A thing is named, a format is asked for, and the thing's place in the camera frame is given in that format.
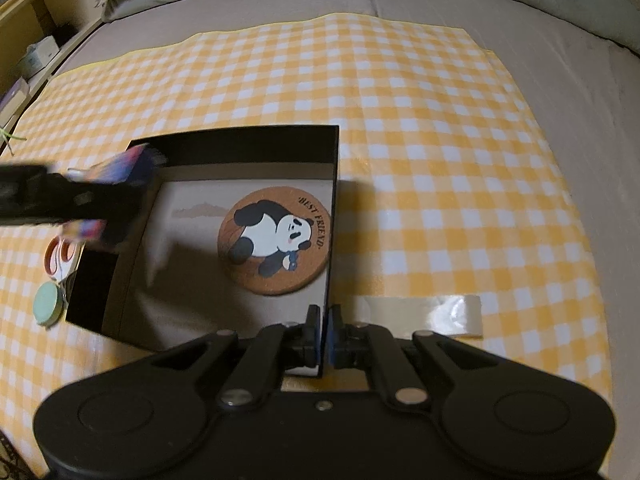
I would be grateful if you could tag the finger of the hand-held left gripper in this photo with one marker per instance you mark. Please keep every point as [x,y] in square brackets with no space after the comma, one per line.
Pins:
[110,200]

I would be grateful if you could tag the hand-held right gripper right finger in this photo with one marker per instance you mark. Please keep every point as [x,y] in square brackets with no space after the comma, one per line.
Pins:
[334,342]

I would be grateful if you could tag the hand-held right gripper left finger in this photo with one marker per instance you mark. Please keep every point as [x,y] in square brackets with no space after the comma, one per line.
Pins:
[313,340]

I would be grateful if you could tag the colourful patterned card box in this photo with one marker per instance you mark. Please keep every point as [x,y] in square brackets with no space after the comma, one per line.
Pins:
[117,167]

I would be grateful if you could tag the orange and white scissors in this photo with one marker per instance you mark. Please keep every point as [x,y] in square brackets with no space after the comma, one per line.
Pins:
[61,257]

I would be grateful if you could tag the black box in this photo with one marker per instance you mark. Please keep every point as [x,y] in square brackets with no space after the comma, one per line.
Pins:
[200,150]

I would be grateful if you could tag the clear plastic strip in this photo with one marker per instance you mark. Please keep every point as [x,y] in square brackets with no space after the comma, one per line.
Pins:
[425,314]

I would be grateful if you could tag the small grey box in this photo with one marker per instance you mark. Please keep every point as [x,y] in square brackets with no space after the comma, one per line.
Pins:
[14,96]

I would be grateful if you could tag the round cork panda coaster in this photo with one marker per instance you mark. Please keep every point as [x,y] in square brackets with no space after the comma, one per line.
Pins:
[274,238]

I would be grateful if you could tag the pale tissue box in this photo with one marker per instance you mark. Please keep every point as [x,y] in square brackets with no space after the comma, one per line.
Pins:
[41,54]

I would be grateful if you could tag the wooden shelf unit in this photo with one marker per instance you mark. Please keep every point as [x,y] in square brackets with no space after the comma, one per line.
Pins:
[30,0]

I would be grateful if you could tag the yellow checkered cloth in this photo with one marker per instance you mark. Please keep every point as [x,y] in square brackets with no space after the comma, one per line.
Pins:
[440,160]

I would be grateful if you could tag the grey bed sheet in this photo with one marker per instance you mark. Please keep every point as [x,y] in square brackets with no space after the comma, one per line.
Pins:
[575,110]

